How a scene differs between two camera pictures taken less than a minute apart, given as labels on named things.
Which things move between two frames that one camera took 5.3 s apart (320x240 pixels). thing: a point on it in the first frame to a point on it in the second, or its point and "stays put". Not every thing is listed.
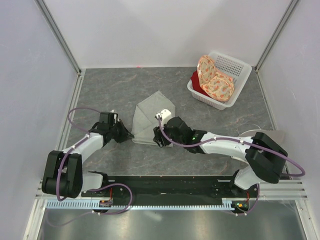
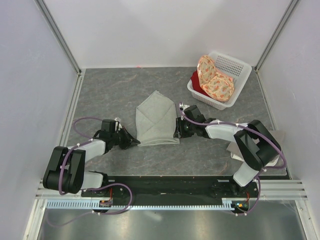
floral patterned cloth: [218, 86] stays put
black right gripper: [157, 139] to [179, 132]
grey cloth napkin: [145, 121] stays put
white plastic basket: [237, 70] stays put
